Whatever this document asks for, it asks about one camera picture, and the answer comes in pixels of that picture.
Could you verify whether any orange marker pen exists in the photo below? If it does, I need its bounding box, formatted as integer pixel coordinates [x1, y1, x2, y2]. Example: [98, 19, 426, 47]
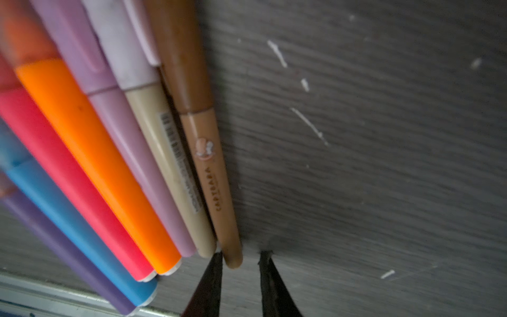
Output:
[1, 1, 182, 276]

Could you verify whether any pink cream marker pen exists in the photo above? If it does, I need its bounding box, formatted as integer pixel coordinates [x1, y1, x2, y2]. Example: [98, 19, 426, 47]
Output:
[83, 1, 217, 258]

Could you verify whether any red marker pen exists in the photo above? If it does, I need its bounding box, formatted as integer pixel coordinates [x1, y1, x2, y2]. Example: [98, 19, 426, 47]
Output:
[1, 58, 157, 283]

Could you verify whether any lilac marker pen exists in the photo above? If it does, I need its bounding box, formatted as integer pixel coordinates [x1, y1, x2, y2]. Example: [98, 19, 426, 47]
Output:
[32, 1, 196, 258]

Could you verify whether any purple marker pen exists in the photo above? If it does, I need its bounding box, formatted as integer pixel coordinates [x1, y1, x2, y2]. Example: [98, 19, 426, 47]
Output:
[1, 173, 137, 316]

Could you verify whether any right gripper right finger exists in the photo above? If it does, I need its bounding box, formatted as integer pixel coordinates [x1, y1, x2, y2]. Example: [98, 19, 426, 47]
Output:
[259, 251, 302, 317]

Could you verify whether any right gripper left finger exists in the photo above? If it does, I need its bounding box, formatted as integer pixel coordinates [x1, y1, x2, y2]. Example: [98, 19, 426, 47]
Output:
[181, 252, 223, 317]

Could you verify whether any brown pen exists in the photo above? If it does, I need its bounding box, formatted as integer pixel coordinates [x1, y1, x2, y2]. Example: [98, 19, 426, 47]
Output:
[144, 1, 243, 269]

